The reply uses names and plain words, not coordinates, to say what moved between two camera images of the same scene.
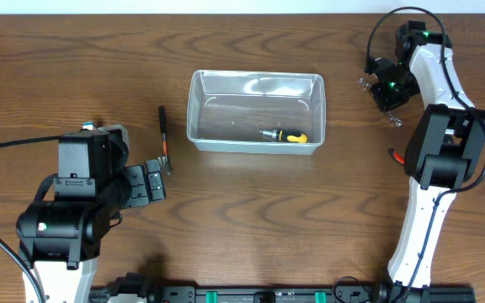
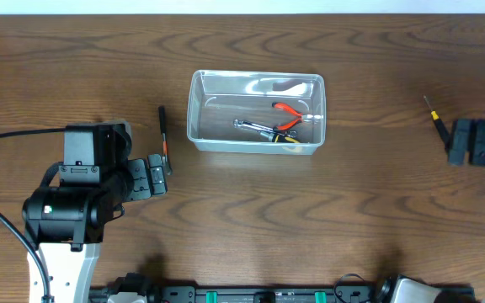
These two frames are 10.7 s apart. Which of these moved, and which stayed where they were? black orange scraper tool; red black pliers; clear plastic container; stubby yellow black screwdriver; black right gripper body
Moved: red black pliers; black right gripper body; stubby yellow black screwdriver
Stayed: black orange scraper tool; clear plastic container
